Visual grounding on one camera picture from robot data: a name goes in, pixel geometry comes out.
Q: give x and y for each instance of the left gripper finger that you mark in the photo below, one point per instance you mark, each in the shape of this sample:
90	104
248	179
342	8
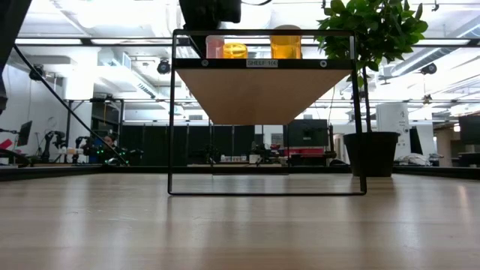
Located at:
200	43

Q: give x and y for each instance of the pink pill bottle white cap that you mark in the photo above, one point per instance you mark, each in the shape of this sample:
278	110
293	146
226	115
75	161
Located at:
215	48

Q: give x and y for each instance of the amber pill bottle without cap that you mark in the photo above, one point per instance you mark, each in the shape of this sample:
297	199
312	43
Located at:
235	51

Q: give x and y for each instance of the white round lid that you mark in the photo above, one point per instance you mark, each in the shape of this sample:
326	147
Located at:
285	47

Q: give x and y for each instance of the black background robot arm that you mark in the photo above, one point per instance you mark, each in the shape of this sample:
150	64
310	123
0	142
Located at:
48	140

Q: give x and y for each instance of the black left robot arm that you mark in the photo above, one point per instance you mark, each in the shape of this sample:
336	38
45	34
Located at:
9	30

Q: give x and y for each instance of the black ceiling spotlight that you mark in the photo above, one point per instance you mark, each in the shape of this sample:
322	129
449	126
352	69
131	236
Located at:
164	67
429	69
36	72

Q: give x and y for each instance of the black metal rack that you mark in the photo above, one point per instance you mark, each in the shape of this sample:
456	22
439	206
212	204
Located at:
105	114

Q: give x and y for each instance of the person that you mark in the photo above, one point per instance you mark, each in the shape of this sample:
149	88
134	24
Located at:
108	141

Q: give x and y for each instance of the large black screen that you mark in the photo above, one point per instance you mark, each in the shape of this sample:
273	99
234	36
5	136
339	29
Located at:
305	133

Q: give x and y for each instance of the red box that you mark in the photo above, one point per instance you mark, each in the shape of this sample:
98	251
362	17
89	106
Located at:
303	152

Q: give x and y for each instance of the green leafy plant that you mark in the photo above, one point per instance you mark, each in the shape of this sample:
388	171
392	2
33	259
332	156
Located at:
375	30

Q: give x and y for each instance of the small black monitor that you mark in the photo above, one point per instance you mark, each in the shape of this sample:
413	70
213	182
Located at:
25	133

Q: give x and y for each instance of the black plant pot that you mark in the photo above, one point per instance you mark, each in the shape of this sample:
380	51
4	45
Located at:
371	153

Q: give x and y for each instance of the white cylindrical column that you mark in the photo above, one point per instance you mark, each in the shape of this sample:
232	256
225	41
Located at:
393	123

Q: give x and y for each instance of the red object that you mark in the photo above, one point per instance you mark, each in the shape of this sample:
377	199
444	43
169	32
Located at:
5	144

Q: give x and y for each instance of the white crumpled cover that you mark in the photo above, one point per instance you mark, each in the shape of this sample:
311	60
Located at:
414	160

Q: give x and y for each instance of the wooden cabinet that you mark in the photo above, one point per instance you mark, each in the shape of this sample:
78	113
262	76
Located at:
446	148

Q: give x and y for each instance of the wooden shelf black metal frame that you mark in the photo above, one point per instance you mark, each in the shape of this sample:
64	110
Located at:
262	93

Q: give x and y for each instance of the black partition wall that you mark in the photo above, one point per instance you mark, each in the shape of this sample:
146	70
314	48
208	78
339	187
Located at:
157	144

